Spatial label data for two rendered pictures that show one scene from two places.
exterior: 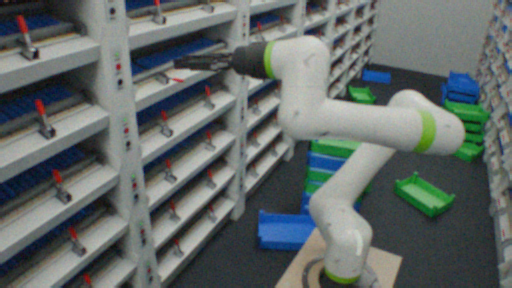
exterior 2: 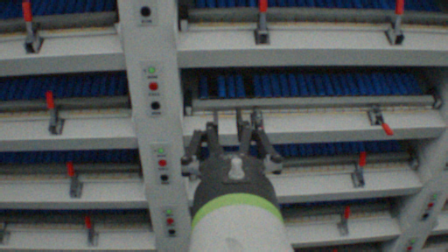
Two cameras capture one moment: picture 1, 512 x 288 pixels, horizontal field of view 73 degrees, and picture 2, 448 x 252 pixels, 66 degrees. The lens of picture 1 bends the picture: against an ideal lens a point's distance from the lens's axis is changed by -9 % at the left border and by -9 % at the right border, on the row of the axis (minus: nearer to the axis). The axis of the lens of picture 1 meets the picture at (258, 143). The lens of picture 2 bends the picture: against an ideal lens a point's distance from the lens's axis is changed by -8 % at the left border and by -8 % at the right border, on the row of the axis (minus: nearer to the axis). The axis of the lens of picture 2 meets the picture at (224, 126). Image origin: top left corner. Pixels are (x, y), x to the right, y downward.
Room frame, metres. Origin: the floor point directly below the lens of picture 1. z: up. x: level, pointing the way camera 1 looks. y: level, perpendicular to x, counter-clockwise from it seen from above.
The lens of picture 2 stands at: (0.76, -0.23, 1.32)
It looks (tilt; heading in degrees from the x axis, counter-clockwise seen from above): 34 degrees down; 61
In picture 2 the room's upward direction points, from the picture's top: straight up
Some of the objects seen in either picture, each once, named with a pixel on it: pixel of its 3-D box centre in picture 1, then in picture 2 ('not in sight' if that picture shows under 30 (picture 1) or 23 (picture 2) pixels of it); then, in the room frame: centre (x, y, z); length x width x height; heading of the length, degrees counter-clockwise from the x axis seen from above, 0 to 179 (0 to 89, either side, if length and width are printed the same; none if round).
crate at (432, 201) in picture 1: (423, 193); not in sight; (1.77, -0.99, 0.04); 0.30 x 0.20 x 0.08; 33
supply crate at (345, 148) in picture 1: (341, 140); not in sight; (1.64, -0.41, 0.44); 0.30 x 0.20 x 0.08; 73
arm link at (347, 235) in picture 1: (345, 244); not in sight; (0.85, -0.28, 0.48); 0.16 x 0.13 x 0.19; 15
